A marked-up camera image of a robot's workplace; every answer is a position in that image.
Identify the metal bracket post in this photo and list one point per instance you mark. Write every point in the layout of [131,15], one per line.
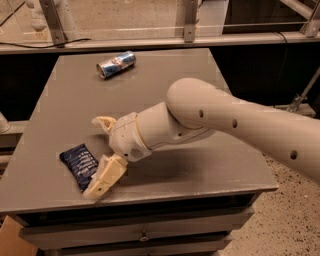
[311,28]
[53,21]
[190,18]

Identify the red bull can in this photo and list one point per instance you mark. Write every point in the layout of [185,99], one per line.
[116,64]

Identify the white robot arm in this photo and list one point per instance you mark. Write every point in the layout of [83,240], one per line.
[194,109]

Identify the white pipe left edge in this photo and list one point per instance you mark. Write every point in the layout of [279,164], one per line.
[4,124]

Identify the round metal drawer knob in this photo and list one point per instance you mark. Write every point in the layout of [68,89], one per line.
[144,238]

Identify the right metal bracket post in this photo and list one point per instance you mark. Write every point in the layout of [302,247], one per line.
[311,28]

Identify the centre metal bracket post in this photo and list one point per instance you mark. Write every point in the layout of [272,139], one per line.
[190,18]

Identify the left metal bracket post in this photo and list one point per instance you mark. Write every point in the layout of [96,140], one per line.
[53,21]

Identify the grey top drawer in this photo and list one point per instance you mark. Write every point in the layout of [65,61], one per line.
[130,229]

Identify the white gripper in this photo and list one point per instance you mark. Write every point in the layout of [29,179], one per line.
[126,137]

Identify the grey lower drawer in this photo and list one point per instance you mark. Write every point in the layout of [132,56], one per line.
[177,246]

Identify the cardboard box corner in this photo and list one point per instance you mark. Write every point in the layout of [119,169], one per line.
[11,244]

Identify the blue rxbar blueberry wrapper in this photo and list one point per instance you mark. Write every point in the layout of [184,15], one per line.
[81,163]

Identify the grey drawer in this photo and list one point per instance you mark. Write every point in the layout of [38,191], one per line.
[177,246]
[130,229]

